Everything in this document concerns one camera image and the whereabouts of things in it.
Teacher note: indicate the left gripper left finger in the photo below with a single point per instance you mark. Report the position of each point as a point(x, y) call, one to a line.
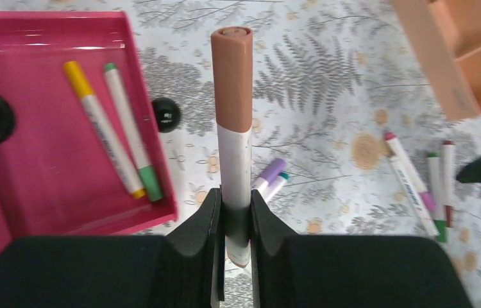
point(184, 268)

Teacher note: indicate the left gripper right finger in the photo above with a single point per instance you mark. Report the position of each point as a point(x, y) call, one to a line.
point(294, 270)

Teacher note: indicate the purple tip white pen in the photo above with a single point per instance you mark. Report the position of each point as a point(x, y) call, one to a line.
point(419, 186)

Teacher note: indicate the green tip white pen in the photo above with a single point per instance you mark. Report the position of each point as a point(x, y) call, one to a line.
point(126, 115)

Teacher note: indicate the teal tip white pen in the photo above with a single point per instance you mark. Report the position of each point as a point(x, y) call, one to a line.
point(275, 186)

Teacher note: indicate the peach file organizer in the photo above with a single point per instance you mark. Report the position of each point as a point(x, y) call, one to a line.
point(446, 39)

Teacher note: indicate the pink drawer tray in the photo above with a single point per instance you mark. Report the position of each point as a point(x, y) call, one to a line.
point(55, 176)

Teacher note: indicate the brown tip white pen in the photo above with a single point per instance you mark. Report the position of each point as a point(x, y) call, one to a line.
point(232, 60)

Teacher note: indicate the yellow tip white pen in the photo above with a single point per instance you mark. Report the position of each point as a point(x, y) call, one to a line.
point(104, 129)

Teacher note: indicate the dark red tip pen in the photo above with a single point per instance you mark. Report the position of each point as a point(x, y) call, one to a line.
point(448, 179)

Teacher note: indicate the green tip pen right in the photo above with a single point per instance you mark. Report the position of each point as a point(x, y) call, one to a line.
point(436, 189)

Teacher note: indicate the floral table mat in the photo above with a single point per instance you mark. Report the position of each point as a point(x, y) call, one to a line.
point(330, 78)

